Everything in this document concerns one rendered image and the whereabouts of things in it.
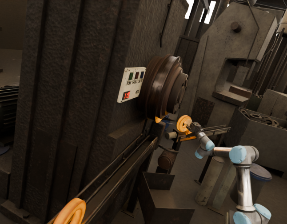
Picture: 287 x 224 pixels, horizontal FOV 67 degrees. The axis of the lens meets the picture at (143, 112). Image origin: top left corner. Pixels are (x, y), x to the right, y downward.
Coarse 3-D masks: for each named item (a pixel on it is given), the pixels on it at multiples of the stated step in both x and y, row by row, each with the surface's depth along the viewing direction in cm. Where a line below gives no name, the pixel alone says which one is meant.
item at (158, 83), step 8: (168, 56) 138; (168, 64) 131; (160, 72) 129; (168, 72) 127; (160, 80) 128; (152, 88) 129; (160, 88) 126; (152, 96) 130; (160, 96) 130; (152, 104) 132; (152, 112) 136; (160, 120) 158
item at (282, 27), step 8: (280, 24) 835; (280, 32) 823; (272, 48) 891; (272, 56) 843; (264, 64) 913; (264, 72) 864; (280, 72) 899; (272, 80) 888; (280, 80) 850; (256, 88) 885; (272, 88) 920
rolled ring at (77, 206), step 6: (78, 198) 83; (66, 204) 77; (72, 204) 77; (78, 204) 79; (84, 204) 85; (66, 210) 75; (72, 210) 76; (78, 210) 85; (84, 210) 87; (60, 216) 73; (66, 216) 73; (78, 216) 86; (54, 222) 72; (60, 222) 72; (66, 222) 74; (72, 222) 86; (78, 222) 86
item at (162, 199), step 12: (144, 180) 114; (156, 180) 124; (168, 180) 126; (144, 192) 111; (156, 192) 124; (168, 192) 127; (144, 204) 109; (156, 204) 116; (168, 204) 118; (144, 216) 106; (156, 216) 98; (168, 216) 100; (180, 216) 102
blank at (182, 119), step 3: (180, 117) 195; (183, 117) 194; (186, 117) 195; (189, 117) 198; (180, 120) 193; (183, 120) 195; (177, 123) 195; (180, 123) 194; (177, 126) 196; (180, 126) 195; (183, 126) 201; (180, 129) 197; (183, 129) 199; (186, 129) 202
